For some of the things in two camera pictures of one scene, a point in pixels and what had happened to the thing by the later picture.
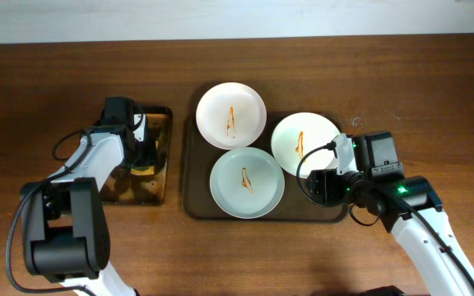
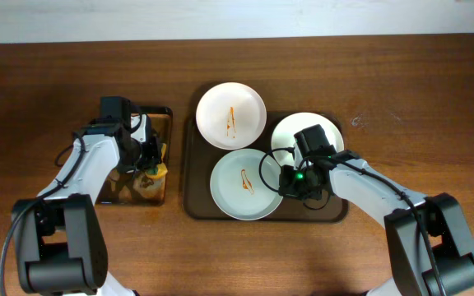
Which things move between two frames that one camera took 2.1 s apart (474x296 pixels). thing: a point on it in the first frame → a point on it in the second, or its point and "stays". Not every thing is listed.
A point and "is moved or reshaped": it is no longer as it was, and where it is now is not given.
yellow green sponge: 142,170 is moved or reshaped
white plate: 296,134 stays
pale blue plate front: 247,182 stays
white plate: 231,116 stays
